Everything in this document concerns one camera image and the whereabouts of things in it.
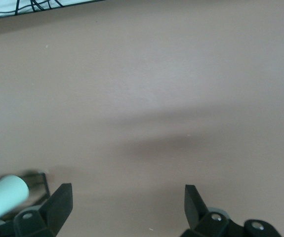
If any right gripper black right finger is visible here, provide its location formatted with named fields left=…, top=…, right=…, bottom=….
left=181, top=184, right=244, bottom=237

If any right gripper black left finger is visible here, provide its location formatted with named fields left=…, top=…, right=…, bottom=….
left=13, top=183, right=73, bottom=237

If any pale green cup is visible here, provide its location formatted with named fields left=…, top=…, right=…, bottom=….
left=0, top=174, right=30, bottom=219

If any black wire cup rack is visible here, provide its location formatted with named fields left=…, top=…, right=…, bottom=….
left=0, top=169, right=50, bottom=220

